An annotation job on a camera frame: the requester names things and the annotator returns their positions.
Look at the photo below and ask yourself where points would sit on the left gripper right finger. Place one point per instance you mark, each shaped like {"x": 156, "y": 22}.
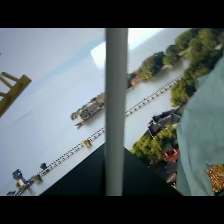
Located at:
{"x": 143, "y": 180}

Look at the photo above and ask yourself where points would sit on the white garment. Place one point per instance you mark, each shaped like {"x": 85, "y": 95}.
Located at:
{"x": 116, "y": 100}

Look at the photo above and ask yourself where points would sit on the pale green garment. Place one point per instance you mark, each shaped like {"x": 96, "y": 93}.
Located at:
{"x": 200, "y": 133}

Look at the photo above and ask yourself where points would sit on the brown wooden hanger rack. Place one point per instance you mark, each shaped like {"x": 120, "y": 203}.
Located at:
{"x": 15, "y": 90}

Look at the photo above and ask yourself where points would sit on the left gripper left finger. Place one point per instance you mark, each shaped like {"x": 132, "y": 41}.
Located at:
{"x": 86, "y": 180}

